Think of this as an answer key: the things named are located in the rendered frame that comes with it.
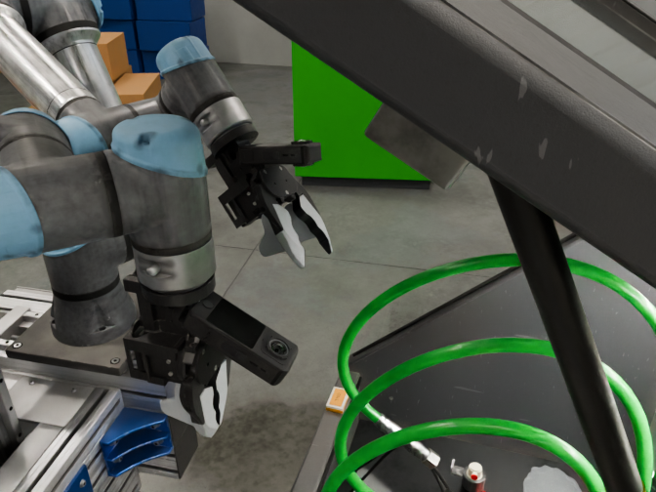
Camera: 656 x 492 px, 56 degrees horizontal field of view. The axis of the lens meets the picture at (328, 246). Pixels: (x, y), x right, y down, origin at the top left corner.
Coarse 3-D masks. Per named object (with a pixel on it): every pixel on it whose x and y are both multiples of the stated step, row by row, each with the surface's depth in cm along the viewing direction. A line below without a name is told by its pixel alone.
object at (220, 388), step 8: (224, 360) 68; (224, 368) 68; (216, 376) 67; (224, 376) 69; (208, 384) 67; (216, 384) 67; (224, 384) 69; (216, 392) 68; (224, 392) 69; (216, 400) 68; (224, 400) 70; (216, 408) 69; (224, 408) 70; (216, 416) 69
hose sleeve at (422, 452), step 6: (378, 420) 78; (384, 420) 78; (390, 420) 78; (378, 426) 78; (384, 426) 78; (390, 426) 78; (396, 426) 78; (408, 444) 78; (414, 444) 78; (420, 444) 78; (408, 450) 78; (414, 450) 78; (420, 450) 78; (426, 450) 78; (420, 456) 78; (426, 456) 78
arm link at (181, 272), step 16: (144, 256) 55; (160, 256) 55; (176, 256) 55; (192, 256) 56; (208, 256) 58; (144, 272) 57; (160, 272) 56; (176, 272) 56; (192, 272) 57; (208, 272) 58; (160, 288) 57; (176, 288) 57; (192, 288) 58
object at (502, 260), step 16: (480, 256) 63; (496, 256) 62; (512, 256) 62; (432, 272) 65; (448, 272) 64; (576, 272) 60; (592, 272) 60; (608, 272) 60; (400, 288) 67; (624, 288) 60; (368, 304) 70; (384, 304) 69; (640, 304) 60; (352, 320) 72; (352, 336) 72; (352, 384) 77; (368, 416) 78
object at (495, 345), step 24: (408, 360) 62; (432, 360) 60; (384, 384) 64; (624, 384) 56; (360, 408) 66; (336, 432) 69; (648, 432) 57; (336, 456) 71; (648, 456) 58; (360, 480) 73; (648, 480) 60
